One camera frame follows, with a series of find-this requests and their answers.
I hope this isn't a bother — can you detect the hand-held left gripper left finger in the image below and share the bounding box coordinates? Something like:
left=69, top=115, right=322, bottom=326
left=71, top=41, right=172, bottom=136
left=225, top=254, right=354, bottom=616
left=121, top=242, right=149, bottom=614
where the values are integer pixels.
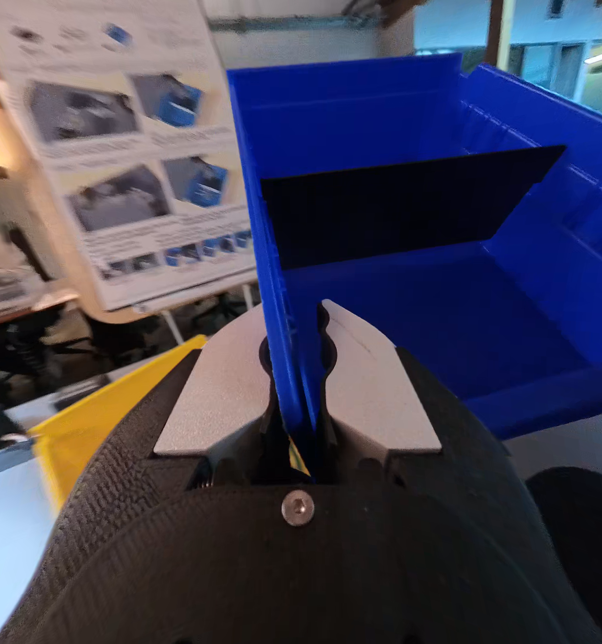
left=152, top=304, right=284, bottom=485

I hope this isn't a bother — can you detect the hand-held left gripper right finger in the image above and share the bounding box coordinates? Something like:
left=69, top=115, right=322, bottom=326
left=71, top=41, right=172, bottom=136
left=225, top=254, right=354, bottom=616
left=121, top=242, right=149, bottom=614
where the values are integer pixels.
left=316, top=299, right=443, bottom=479

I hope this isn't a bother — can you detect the instruction poster board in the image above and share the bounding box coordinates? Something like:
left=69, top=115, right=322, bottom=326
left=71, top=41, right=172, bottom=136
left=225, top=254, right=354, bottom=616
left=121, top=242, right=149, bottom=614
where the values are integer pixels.
left=0, top=0, right=261, bottom=325

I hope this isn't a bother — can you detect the blue plastic bin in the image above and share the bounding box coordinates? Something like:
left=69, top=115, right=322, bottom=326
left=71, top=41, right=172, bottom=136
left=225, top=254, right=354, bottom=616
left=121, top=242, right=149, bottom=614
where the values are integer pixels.
left=226, top=52, right=602, bottom=453

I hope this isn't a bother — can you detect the black bin divider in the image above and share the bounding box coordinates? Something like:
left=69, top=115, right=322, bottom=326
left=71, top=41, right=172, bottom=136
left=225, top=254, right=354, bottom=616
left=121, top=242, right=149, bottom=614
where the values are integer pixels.
left=260, top=145, right=567, bottom=270

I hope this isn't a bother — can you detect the yellow plastic bin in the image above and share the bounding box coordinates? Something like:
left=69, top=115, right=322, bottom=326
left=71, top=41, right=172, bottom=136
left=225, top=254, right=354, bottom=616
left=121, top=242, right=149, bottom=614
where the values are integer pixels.
left=28, top=334, right=312, bottom=514

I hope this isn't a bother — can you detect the black wrist rest pad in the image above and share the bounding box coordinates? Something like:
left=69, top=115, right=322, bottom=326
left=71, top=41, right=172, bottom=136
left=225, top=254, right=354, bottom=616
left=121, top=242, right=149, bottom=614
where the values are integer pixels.
left=525, top=467, right=602, bottom=644

